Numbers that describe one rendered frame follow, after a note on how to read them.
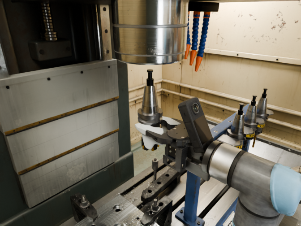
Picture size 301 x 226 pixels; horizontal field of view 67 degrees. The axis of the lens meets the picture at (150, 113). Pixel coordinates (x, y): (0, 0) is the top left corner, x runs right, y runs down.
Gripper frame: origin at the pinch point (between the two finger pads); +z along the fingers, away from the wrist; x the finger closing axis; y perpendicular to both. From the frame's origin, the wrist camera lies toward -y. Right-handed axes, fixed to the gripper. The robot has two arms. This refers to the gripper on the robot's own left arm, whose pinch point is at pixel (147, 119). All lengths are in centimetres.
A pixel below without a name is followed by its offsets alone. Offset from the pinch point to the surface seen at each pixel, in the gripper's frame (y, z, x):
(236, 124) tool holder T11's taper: 8.7, -11.3, 31.1
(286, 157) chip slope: 51, -19, 96
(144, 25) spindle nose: -23.2, -5.6, -6.3
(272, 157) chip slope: 53, -13, 92
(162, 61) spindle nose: -16.7, -7.9, -3.7
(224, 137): 13.0, -9.5, 27.3
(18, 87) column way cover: -3.1, 41.3, -16.2
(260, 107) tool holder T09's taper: 9, -11, 53
